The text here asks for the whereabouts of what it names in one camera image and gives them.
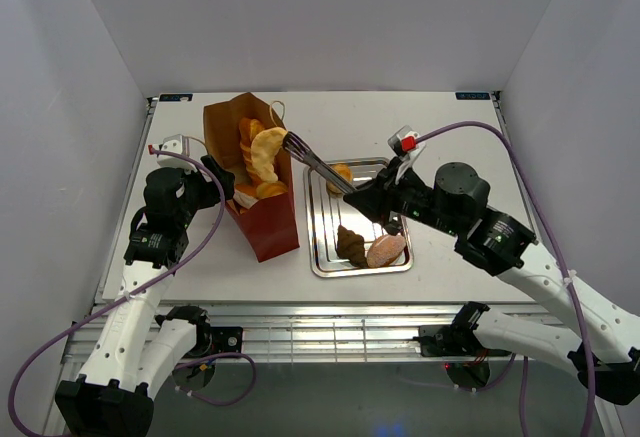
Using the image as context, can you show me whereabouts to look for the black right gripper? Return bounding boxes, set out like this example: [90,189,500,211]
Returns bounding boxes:
[342,157,462,238]

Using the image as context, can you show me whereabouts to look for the round golden bun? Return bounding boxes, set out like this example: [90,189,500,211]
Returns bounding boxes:
[326,163,353,195]

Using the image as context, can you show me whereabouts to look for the striped orange croissant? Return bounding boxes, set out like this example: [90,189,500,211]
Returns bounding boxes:
[256,181,288,200]

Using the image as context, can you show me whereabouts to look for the brown red paper bag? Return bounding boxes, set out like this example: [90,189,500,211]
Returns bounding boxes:
[203,93,299,262]

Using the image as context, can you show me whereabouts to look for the pale curved croissant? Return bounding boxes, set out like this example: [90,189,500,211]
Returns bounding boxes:
[251,127,288,183]

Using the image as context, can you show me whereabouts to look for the long twisted glazed bread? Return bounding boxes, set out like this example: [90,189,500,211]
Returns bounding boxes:
[238,118,265,185]

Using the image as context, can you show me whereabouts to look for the steel serving tongs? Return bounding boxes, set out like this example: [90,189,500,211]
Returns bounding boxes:
[282,131,404,237]

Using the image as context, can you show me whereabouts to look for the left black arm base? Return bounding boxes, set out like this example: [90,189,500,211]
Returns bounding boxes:
[190,325,244,357]

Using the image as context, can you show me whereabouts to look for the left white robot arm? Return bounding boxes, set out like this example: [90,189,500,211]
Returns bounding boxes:
[55,155,234,436]

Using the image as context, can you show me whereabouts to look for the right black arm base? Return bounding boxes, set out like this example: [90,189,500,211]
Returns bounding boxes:
[412,324,484,357]

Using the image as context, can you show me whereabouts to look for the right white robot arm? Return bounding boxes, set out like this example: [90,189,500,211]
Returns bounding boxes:
[343,158,639,405]

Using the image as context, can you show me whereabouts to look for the steel rectangular tray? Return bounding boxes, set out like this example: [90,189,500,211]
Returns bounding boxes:
[303,169,413,278]

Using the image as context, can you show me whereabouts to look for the dark chocolate croissant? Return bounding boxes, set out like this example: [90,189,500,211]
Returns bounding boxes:
[336,225,368,268]

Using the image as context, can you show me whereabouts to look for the sugar coated pink donut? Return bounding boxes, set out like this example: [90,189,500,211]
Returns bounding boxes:
[366,234,406,268]

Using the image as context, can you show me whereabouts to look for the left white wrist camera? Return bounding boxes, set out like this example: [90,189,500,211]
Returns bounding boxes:
[148,134,190,169]

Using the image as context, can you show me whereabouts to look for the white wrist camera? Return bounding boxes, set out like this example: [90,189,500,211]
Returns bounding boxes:
[387,126,425,185]
[148,134,190,169]

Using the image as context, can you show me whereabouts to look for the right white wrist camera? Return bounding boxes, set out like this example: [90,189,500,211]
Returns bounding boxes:
[387,126,425,185]

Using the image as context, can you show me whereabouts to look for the aluminium frame rail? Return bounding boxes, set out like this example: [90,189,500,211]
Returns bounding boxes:
[194,301,462,364]

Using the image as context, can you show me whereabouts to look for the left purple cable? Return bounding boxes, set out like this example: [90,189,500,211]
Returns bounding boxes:
[7,150,258,436]

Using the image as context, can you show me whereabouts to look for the purple cable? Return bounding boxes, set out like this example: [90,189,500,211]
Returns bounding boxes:
[399,120,599,437]
[7,150,258,436]

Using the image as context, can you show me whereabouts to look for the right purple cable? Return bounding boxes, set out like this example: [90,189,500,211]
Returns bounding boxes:
[399,120,599,437]

